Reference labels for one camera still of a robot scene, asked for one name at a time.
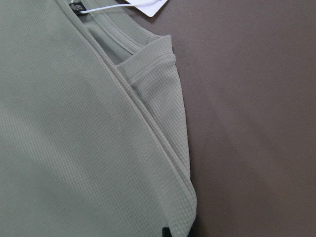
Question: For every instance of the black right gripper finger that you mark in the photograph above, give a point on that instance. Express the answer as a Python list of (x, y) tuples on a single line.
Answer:
[(166, 232)]

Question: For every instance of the white paper garment tag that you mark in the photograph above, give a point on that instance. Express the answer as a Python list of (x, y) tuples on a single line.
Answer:
[(149, 7)]

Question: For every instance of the olive green long-sleeve shirt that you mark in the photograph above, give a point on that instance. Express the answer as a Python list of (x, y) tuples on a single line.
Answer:
[(93, 135)]

